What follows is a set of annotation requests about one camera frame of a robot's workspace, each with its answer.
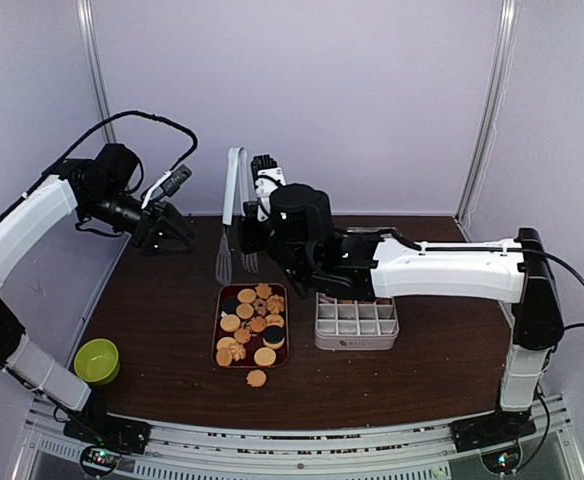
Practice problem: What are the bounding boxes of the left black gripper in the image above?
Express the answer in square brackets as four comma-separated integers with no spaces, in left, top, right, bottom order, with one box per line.
[81,186,198,256]

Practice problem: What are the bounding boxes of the metal food tongs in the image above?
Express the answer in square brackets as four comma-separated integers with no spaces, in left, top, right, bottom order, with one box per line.
[215,147,250,286]

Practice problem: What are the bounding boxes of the white divided cookie tin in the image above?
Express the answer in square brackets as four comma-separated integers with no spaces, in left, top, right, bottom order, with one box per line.
[314,293,400,351]

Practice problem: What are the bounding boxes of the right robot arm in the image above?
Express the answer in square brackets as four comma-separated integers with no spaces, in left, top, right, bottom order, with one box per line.
[238,183,564,442]

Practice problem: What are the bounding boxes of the flower shaped tan cookie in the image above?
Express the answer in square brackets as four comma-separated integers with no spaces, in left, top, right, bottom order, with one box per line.
[255,283,272,299]

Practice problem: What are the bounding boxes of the black sandwich cookie upper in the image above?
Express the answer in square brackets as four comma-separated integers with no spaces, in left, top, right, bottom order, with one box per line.
[221,297,241,314]

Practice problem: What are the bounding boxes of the black sandwich cookie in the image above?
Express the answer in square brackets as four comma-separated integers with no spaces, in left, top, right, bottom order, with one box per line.
[262,325,286,350]
[221,297,241,314]

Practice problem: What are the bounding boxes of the red cookie tray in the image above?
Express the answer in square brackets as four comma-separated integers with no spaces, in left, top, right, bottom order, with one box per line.
[211,283,290,369]

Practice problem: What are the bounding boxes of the round tan biscuit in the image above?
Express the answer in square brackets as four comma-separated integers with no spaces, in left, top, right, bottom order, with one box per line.
[253,347,277,367]

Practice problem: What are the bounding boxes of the scalloped cookie on table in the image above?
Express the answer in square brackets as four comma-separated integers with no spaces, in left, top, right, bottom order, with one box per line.
[246,369,268,388]

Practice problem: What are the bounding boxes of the green plastic bowl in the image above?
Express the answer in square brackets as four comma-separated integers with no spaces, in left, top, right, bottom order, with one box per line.
[73,338,120,386]

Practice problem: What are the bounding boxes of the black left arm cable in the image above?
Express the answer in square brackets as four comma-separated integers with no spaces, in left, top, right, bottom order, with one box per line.
[21,110,199,201]

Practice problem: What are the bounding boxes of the right aluminium frame post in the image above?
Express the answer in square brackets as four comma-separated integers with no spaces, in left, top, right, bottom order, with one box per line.
[455,0,520,230]

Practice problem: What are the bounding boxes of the aluminium frame post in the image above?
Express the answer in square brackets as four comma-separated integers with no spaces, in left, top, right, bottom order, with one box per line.
[455,0,520,230]
[75,0,138,224]

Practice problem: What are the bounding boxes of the left aluminium frame post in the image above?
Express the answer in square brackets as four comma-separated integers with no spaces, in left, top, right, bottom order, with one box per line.
[75,0,138,224]

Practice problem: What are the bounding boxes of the aluminium front rail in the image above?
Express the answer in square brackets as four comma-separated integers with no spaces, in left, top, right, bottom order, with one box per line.
[21,394,573,480]

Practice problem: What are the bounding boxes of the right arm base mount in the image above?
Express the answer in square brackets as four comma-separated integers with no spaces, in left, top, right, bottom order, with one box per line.
[450,408,536,453]

